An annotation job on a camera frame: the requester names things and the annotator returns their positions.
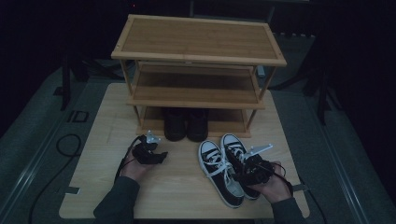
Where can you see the dark metal stand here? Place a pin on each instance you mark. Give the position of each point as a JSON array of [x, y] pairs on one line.
[[65, 93]]

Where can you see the person's right hand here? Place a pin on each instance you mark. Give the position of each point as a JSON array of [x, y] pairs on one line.
[[277, 188]]

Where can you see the small grey box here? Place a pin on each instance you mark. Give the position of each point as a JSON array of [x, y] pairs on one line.
[[261, 72]]

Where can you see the wooden shoe rack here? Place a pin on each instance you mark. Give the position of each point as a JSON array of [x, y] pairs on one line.
[[199, 39]]

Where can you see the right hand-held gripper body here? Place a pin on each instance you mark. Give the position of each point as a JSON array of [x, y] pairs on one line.
[[257, 172]]

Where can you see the black leather shoe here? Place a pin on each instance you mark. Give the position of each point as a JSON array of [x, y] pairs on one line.
[[197, 127], [175, 127]]

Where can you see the black white canvas sneaker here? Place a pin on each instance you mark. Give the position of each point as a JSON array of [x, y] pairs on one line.
[[222, 183], [232, 146]]

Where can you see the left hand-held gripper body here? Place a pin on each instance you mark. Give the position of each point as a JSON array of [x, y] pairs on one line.
[[143, 152]]

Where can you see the person's left hand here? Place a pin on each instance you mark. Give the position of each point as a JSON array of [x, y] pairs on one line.
[[132, 169]]

